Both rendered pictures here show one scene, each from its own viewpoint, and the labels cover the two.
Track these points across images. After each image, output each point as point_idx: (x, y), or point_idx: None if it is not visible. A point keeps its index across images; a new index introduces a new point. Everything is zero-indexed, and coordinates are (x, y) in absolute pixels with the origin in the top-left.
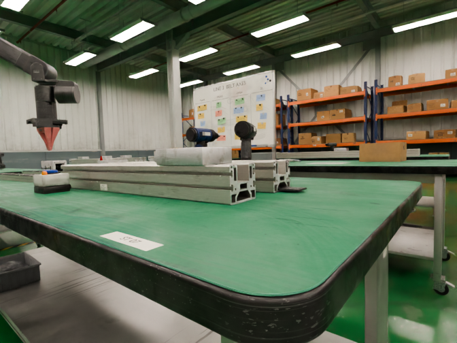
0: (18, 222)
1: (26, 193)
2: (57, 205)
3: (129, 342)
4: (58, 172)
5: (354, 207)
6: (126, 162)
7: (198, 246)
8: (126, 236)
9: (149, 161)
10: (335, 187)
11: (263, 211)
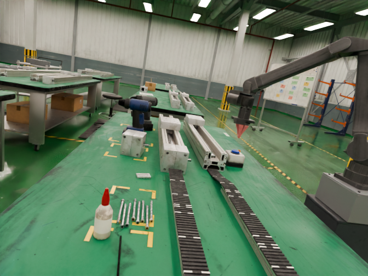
0: None
1: (246, 168)
2: (233, 148)
3: None
4: (202, 247)
5: (180, 122)
6: (182, 139)
7: (219, 131)
8: (226, 134)
9: (166, 134)
10: None
11: None
